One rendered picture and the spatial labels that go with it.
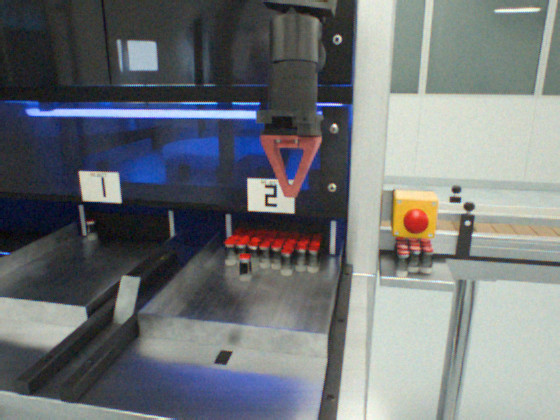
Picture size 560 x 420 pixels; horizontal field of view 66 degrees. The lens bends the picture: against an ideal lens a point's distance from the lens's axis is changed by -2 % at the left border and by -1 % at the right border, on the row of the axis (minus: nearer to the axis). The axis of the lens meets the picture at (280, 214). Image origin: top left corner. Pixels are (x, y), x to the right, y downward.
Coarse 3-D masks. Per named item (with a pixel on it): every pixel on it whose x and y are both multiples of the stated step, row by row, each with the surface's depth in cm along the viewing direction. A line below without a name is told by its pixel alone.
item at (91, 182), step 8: (80, 176) 85; (88, 176) 84; (96, 176) 84; (104, 176) 84; (112, 176) 83; (88, 184) 85; (96, 184) 85; (112, 184) 84; (88, 192) 85; (96, 192) 85; (112, 192) 84; (120, 192) 84; (88, 200) 86; (96, 200) 86; (104, 200) 85; (112, 200) 85; (120, 200) 85
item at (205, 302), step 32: (224, 256) 87; (192, 288) 74; (224, 288) 74; (256, 288) 74; (288, 288) 74; (320, 288) 74; (160, 320) 59; (192, 320) 58; (224, 320) 64; (256, 320) 64; (288, 320) 64; (320, 320) 64; (288, 352) 57; (320, 352) 56
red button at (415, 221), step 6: (414, 210) 72; (420, 210) 72; (408, 216) 71; (414, 216) 71; (420, 216) 71; (426, 216) 71; (408, 222) 71; (414, 222) 71; (420, 222) 71; (426, 222) 71; (408, 228) 72; (414, 228) 71; (420, 228) 71; (426, 228) 72
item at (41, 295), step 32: (32, 256) 85; (64, 256) 87; (96, 256) 87; (128, 256) 87; (160, 256) 83; (0, 288) 74; (32, 288) 74; (64, 288) 74; (96, 288) 74; (32, 320) 64; (64, 320) 63
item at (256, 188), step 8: (248, 184) 78; (256, 184) 78; (264, 184) 78; (272, 184) 78; (248, 192) 79; (256, 192) 79; (264, 192) 78; (272, 192) 78; (280, 192) 78; (248, 200) 79; (256, 200) 79; (264, 200) 79; (272, 200) 78; (280, 200) 78; (288, 200) 78; (248, 208) 80; (256, 208) 79; (264, 208) 79; (272, 208) 79; (280, 208) 79; (288, 208) 78
